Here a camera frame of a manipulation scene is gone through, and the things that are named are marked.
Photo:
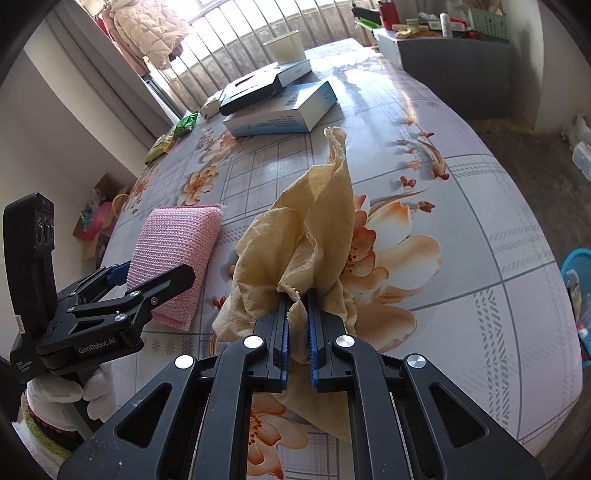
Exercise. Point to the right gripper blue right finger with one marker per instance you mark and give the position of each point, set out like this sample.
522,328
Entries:
316,340

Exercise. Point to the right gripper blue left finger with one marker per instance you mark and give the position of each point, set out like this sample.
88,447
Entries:
280,346

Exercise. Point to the yellow cloth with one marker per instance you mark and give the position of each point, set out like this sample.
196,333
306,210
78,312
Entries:
301,243

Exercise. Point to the pink knitted sponge cloth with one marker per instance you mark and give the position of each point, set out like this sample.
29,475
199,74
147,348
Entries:
172,236

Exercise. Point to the white blue carton box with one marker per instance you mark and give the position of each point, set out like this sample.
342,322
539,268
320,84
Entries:
297,109

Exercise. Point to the black cable box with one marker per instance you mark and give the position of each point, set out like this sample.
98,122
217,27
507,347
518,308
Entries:
254,87

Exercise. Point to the blue trash basket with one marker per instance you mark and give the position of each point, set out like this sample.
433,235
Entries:
576,274

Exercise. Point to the white gloved left hand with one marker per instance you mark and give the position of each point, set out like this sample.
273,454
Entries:
48,394

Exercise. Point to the floral tablecloth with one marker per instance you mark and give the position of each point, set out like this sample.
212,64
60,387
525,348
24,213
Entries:
446,259

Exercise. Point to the yellow green snack pack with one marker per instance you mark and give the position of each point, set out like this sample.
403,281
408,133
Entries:
162,146

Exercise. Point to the white small box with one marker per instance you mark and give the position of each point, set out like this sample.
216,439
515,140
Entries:
211,106

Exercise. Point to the grey left curtain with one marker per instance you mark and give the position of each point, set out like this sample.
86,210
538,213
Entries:
132,101

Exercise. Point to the white paper cup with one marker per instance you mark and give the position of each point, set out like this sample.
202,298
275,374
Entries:
286,48

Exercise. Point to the grey cabinet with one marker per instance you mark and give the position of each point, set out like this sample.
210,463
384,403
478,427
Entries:
470,76

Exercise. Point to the balcony metal railing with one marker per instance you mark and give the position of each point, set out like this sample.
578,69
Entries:
226,41

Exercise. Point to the pink quilted jacket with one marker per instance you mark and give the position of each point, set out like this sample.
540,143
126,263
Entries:
150,29

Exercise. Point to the red thermos bottle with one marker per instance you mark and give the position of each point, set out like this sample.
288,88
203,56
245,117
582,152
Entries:
389,14

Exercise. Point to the white lotion bottle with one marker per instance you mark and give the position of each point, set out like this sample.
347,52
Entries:
446,25

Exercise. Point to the green plastic basket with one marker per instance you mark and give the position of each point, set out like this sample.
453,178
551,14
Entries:
489,24

